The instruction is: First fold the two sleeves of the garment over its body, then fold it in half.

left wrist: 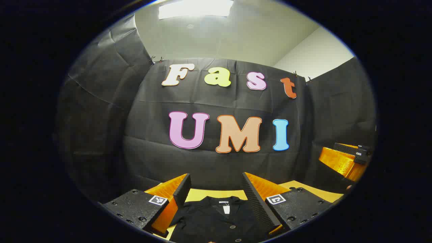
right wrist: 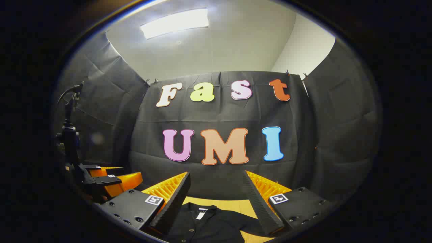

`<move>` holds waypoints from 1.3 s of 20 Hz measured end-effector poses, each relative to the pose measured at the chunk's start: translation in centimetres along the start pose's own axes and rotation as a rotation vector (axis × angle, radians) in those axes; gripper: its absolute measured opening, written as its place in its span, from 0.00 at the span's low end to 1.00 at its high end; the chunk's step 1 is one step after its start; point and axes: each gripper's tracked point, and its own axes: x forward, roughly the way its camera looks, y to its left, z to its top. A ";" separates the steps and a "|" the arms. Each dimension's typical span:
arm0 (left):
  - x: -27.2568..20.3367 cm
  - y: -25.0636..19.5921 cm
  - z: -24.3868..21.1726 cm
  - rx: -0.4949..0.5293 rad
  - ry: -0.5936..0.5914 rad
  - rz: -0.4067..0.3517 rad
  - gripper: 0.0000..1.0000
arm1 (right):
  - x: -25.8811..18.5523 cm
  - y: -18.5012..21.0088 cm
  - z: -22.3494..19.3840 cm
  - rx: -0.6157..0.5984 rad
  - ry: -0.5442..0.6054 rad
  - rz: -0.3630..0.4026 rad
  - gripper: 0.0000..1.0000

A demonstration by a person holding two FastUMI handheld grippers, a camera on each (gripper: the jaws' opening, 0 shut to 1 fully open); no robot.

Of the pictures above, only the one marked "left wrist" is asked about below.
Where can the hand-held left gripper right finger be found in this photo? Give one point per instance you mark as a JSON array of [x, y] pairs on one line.
[[258, 206]]

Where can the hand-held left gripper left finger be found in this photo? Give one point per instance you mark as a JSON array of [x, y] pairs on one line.
[[182, 190]]

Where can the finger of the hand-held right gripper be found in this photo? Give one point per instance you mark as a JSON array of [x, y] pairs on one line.
[[344, 148]]

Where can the black button shirt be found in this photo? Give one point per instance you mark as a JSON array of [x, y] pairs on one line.
[[216, 222]]

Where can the ceiling light panel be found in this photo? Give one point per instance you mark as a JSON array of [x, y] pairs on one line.
[[195, 8]]

